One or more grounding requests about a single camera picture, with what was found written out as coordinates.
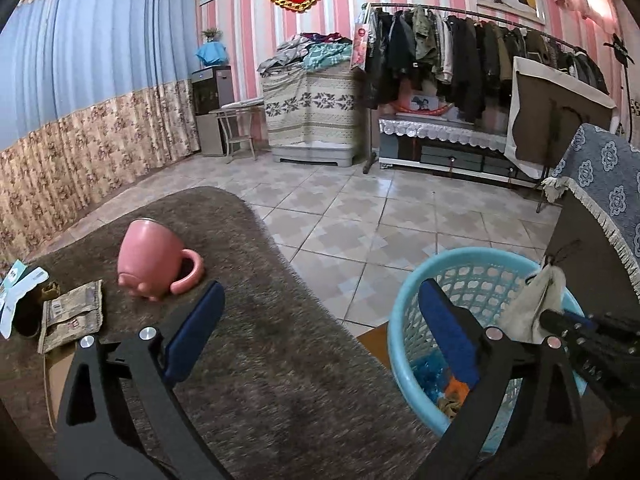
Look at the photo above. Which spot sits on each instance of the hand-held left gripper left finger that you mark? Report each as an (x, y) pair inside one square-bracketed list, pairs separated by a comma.
[(192, 332)]

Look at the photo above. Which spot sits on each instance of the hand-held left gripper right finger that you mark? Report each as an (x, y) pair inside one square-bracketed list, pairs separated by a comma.
[(447, 332)]

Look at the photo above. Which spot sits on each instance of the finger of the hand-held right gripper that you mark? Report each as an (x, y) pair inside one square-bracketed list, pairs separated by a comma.
[(557, 327), (580, 319)]

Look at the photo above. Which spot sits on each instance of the grey cloth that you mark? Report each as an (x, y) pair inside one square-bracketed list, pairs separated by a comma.
[(532, 300)]

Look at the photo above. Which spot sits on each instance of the blue plastic bag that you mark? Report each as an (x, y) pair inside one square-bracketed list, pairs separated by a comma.
[(429, 375)]

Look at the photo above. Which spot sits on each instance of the light blue plastic basket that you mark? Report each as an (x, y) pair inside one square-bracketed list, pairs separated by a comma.
[(470, 280)]

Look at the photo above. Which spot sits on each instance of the brown wrapper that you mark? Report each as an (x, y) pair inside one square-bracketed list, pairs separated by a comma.
[(448, 406)]

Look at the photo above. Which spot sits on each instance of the person's right hand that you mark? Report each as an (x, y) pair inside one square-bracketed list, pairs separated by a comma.
[(606, 440)]

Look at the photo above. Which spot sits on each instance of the grey shaggy rug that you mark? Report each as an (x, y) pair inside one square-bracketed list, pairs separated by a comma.
[(250, 340)]

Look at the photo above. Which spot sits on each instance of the pink pig mug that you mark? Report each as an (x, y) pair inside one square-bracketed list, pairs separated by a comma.
[(150, 260)]

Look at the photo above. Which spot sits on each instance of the grey printed packets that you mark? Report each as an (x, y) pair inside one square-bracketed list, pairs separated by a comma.
[(71, 315)]

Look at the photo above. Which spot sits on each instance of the blue patterned fringed cloth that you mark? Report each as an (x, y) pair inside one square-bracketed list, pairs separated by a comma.
[(607, 187)]

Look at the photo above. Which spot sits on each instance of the dark round container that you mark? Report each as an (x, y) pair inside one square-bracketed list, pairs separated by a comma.
[(29, 315)]

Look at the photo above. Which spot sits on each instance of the white and blue envelope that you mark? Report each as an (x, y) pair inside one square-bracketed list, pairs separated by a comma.
[(19, 290)]

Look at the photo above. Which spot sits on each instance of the low cabinet with lace cloth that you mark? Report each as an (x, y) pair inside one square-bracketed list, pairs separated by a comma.
[(445, 145)]

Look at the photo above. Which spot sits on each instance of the brown board with white edge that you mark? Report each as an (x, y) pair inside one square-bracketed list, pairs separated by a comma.
[(550, 115)]

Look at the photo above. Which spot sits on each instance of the small folding table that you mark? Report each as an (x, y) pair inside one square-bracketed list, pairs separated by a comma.
[(237, 125)]

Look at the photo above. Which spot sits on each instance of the grey water dispenser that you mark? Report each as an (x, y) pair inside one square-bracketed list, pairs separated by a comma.
[(212, 107)]

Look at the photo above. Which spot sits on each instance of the washing machine with patterned cover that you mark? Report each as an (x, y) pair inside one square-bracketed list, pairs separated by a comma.
[(310, 110)]

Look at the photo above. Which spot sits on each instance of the blue and floral curtain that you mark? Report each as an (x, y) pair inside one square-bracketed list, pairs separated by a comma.
[(90, 100)]

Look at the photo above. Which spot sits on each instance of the clothes rack with dark clothes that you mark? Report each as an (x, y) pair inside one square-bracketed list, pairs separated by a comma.
[(475, 55)]

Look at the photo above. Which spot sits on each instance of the blue cloth cover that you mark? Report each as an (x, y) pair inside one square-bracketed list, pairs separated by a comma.
[(212, 53)]

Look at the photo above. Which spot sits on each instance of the pile of clothes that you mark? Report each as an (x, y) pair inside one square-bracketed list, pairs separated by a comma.
[(305, 52)]

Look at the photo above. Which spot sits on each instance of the pink hanging bag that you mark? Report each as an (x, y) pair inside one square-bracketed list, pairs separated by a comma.
[(359, 44)]

